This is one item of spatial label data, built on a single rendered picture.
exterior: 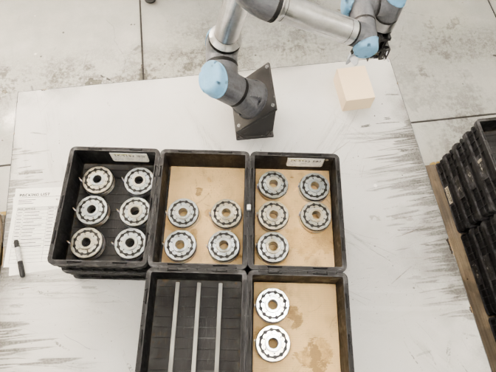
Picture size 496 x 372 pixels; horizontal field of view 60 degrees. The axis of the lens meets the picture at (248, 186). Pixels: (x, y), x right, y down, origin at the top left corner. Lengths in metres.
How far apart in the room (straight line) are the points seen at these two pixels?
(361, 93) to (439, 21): 1.63
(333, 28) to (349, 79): 0.57
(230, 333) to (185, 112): 0.91
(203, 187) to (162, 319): 0.45
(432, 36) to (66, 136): 2.40
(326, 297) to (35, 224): 1.06
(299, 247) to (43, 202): 0.96
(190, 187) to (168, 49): 1.59
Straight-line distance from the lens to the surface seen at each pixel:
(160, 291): 1.43
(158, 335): 1.41
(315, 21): 1.30
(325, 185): 1.51
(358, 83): 1.87
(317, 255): 1.45
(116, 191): 1.56
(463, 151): 2.29
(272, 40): 2.99
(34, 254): 1.72
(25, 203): 1.80
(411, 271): 1.67
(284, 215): 1.45
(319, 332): 1.41
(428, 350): 1.64
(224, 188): 1.51
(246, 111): 1.61
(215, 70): 1.52
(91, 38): 3.14
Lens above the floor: 2.21
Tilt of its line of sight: 66 degrees down
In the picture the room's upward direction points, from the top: 3 degrees clockwise
